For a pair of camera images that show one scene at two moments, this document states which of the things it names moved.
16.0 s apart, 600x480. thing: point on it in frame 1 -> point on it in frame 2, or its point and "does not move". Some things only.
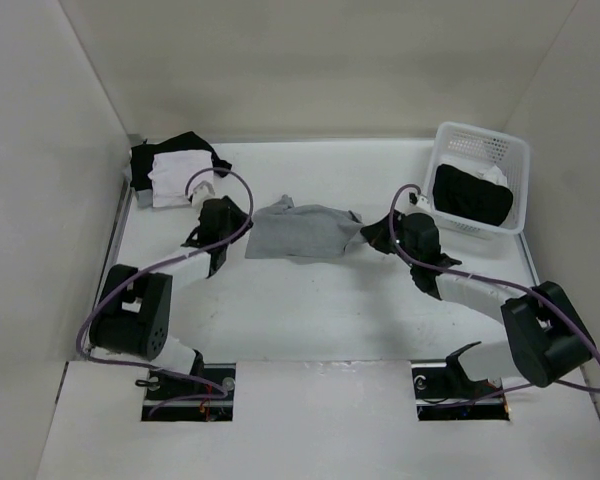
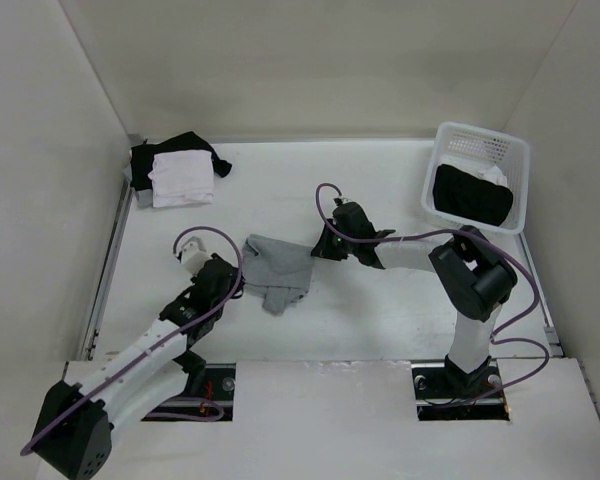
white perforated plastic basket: [479, 180] does not move
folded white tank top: [171, 172] does not move
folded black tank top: [142, 157] does not move
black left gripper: [240, 219] -> [232, 281]
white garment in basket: [493, 174] does not move
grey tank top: [285, 229] -> [277, 271]
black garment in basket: [470, 196] does not move
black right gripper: [376, 235] -> [323, 248]
